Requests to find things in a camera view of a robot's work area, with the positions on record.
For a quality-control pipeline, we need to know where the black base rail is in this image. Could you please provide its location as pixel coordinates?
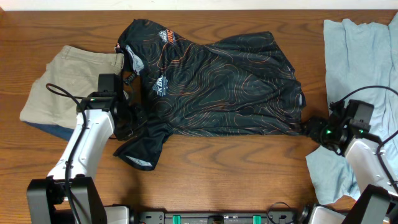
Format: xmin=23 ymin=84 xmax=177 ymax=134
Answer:
xmin=130 ymin=211 xmax=299 ymax=224

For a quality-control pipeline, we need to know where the folded navy garment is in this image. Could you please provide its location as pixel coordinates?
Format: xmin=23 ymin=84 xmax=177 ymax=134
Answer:
xmin=25 ymin=121 xmax=73 ymax=141

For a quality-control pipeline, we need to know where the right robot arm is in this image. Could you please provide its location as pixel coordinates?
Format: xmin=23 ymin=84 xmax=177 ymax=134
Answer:
xmin=298 ymin=100 xmax=397 ymax=224

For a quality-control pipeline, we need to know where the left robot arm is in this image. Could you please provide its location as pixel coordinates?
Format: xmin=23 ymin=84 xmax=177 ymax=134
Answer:
xmin=27 ymin=90 xmax=132 ymax=223

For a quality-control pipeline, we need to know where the light blue t-shirt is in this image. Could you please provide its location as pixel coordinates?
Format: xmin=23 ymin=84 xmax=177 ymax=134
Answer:
xmin=305 ymin=12 xmax=398 ymax=205

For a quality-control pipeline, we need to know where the black orange patterned jersey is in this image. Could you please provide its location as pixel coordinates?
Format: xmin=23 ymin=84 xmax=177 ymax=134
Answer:
xmin=114 ymin=19 xmax=305 ymax=171

